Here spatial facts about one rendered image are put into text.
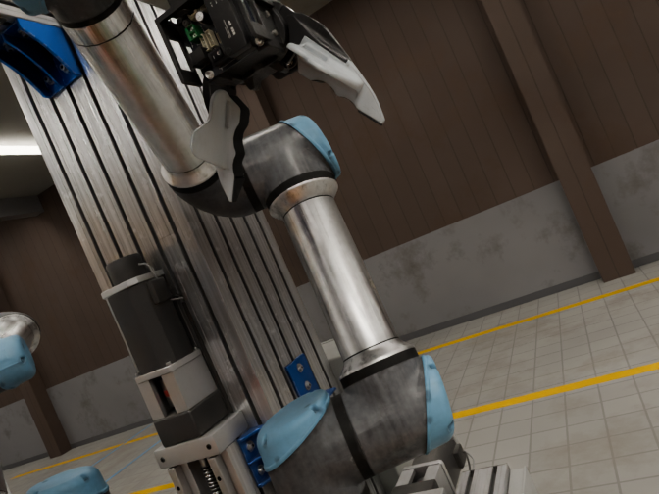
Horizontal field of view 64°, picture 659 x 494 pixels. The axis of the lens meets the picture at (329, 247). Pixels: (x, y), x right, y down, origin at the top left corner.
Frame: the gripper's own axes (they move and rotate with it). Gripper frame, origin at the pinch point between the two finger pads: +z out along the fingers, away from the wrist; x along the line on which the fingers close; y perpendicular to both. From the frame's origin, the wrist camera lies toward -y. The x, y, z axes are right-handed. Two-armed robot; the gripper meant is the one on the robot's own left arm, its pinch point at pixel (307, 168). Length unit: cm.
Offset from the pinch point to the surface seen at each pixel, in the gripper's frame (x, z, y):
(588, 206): 30, 75, -533
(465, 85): -32, -89, -555
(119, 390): -685, 86, -554
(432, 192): -109, 1, -555
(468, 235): -92, 60, -554
